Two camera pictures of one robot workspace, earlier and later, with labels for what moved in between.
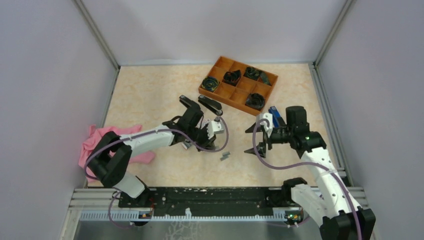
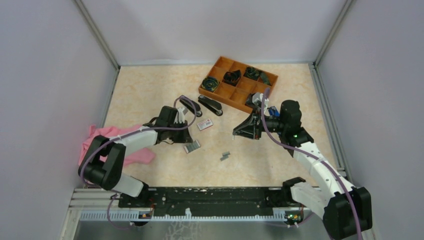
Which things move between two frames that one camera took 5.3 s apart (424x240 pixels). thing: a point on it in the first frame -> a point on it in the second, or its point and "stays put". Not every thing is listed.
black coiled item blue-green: [210, 83] stays put
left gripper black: [207, 143] -> [184, 138]
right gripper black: [261, 147] -> [250, 126]
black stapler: [213, 106] stays put
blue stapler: [276, 116] stays put
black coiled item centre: [232, 77] stays put
